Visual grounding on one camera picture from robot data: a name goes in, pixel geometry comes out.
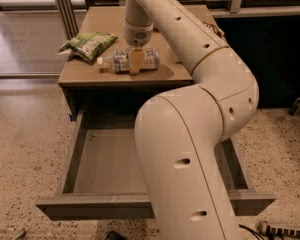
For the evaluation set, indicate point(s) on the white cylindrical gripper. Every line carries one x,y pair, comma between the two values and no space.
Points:
138,35

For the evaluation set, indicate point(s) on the blue label plastic bottle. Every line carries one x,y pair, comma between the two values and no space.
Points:
118,61

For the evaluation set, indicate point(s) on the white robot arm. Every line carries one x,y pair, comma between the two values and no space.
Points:
176,132

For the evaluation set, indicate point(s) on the open grey top drawer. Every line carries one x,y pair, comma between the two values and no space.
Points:
102,179

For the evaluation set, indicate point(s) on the grey side table cabinet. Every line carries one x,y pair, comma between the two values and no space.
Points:
80,80

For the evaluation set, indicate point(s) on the green chip bag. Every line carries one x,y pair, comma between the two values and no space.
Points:
88,45

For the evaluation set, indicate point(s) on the yellow brown chip bag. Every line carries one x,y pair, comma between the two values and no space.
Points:
215,29

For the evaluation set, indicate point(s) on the black object on floor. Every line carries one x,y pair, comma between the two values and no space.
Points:
113,235

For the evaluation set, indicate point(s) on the metal rod on floor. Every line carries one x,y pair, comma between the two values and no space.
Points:
20,235

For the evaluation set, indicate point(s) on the white power strip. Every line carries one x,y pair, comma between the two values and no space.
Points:
281,230

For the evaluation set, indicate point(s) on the metal railing post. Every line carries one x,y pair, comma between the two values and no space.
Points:
68,17

